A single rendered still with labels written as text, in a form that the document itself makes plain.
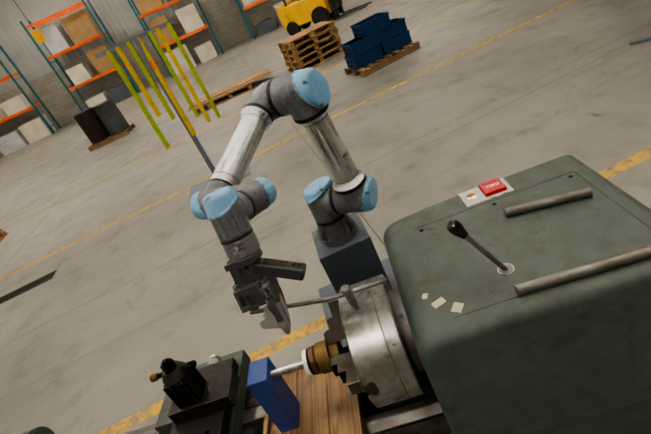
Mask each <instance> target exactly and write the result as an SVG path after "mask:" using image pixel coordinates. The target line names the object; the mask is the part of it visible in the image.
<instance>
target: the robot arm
mask: <svg viewBox="0 0 651 434"><path fill-rule="evenodd" d="M328 89H329V86H328V84H327V81H326V79H325V77H324V76H323V75H322V74H321V73H320V72H319V71H318V70H316V69H313V68H305V69H298V70H295V71H294V72H291V73H288V74H285V75H282V76H280V77H274V78H271V79H268V80H266V81H265V82H263V83H262V84H261V85H260V86H259V87H258V88H257V89H256V90H255V91H254V92H253V93H252V95H251V96H250V97H249V99H248V100H247V102H246V103H245V105H244V107H243V109H242V111H241V113H240V117H241V119H240V121H239V123H238V125H237V127H236V129H235V131H234V133H233V135H232V138H231V140H230V142H229V144H228V146H227V148H226V150H225V152H224V154H223V155H222V157H221V159H220V161H219V163H218V165H217V167H216V169H215V171H214V173H213V174H212V176H211V178H210V180H209V182H208V184H207V186H206V188H205V189H204V190H200V191H198V192H197V193H195V194H194V195H193V196H192V198H191V201H190V207H191V210H192V212H193V214H194V215H195V216H196V217H197V218H199V219H203V220H209V221H210V223H211V225H212V227H213V229H214V231H215V232H216V234H217V236H218V238H219V240H220V242H221V244H222V246H223V248H224V251H225V253H226V255H227V257H228V259H229V260H228V261H227V264H225V265H224V269H225V270H226V272H228V271H229V272H230V274H231V276H232V279H233V280H234V285H235V286H234V285H233V286H234V289H233V295H234V297H235V299H236V301H237V303H238V305H239V307H240V309H241V312H242V314H243V313H246V312H248V311H251V312H252V311H255V310H258V309H260V307H261V306H263V305H265V304H266V306H265V307H264V308H263V311H264V313H263V319H262V321H261V322H260V325H261V328H263V329H271V328H282V329H283V331H284V332H285V333H287V334H290V332H291V319H290V315H289V311H288V308H287V303H286V300H285V298H284V295H283V292H282V290H281V288H280V286H279V283H278V280H277V278H276V277H278V278H285V279H293V280H299V281H302V280H303V279H304V276H305V272H306V263H298V262H290V261H283V260H275V259H269V258H261V255H262V254H263V251H262V249H261V247H260V243H259V241H258V239H257V237H256V235H255V233H254V231H253V229H252V226H251V224H250V222H249V221H250V220H251V219H253V218H254V217H255V216H257V215H258V214H260V213H261V212H262V211H264V210H265V209H268V208H269V206H270V205H271V204H273V203H274V202H275V200H276V197H277V192H276V188H275V186H274V184H273V183H272V182H271V181H270V180H269V179H267V178H265V177H258V178H256V179H252V180H251V181H250V182H248V183H245V184H240V183H241V181H242V179H243V177H244V174H245V172H246V171H247V169H248V167H249V165H250V162H251V160H252V158H253V156H254V154H255V152H256V149H257V147H258V145H259V143H260V141H261V138H262V136H263V134H264V131H265V130H268V129H269V128H270V126H271V124H272V122H273V121H274V120H276V119H277V118H280V117H283V116H287V115H290V116H291V117H292V118H293V120H294V122H295V124H297V125H302V126H303V128H304V129H305V131H306V133H307V135H308V136H309V138H310V140H311V141H312V142H313V144H314V146H315V148H316V149H317V151H318V153H319V155H320V156H321V158H322V160H323V162H324V163H325V166H326V168H327V169H328V171H329V173H330V175H331V176H332V178H333V182H332V179H331V178H330V177H328V176H324V177H320V178H318V179H316V180H314V181H313V182H311V183H310V184H309V185H308V186H307V187H306V188H305V190H304V192H303V197H304V199H305V202H306V204H307V205H308V207H309V209H310V211H311V213H312V215H313V217H314V219H315V221H316V223H317V226H318V236H319V240H320V241H321V243H322V245H324V247H329V248H332V247H338V246H341V245H343V244H345V243H347V242H349V241H350V240H351V239H352V238H353V237H354V236H355V235H356V234H357V224H356V222H355V220H354V219H353V218H352V217H351V216H350V215H349V214H348V213H354V212H365V211H369V210H372V209H374V208H375V206H376V204H377V201H378V185H377V181H376V179H375V178H374V177H373V176H366V175H365V173H364V172H363V170H362V169H360V168H357V167H356V165H355V163H354V162H353V160H352V158H351V156H350V154H349V152H348V150H347V148H346V146H345V144H344V142H343V141H342V139H341V138H340V136H339V134H338V132H337V130H336V128H335V126H334V124H333V122H332V120H331V118H330V116H329V114H328V113H327V111H328V108H329V101H330V91H329V90H328ZM233 286H232V288H233Z"/></svg>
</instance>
